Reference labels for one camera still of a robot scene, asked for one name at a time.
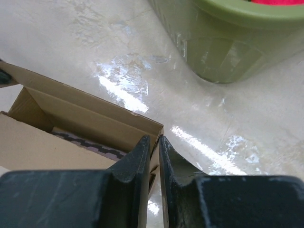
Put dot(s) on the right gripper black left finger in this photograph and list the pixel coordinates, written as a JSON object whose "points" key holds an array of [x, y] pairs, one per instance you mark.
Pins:
{"points": [[116, 197]]}

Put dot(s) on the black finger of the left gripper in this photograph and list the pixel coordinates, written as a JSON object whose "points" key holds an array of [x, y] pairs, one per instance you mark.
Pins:
{"points": [[5, 78]]}

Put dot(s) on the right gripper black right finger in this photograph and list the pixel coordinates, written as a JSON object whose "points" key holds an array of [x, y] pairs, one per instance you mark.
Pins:
{"points": [[193, 199]]}

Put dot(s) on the purple black striped cloth pad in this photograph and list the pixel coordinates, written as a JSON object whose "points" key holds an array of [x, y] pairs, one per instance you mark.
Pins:
{"points": [[98, 148]]}

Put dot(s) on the brown cardboard box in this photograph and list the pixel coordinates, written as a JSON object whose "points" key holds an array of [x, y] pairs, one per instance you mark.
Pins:
{"points": [[45, 105]]}

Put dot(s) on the olive green plastic basin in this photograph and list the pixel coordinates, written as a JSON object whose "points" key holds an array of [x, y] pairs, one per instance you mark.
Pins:
{"points": [[224, 41]]}

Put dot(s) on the red toy apple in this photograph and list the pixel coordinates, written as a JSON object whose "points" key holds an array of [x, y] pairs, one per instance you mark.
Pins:
{"points": [[279, 2]]}

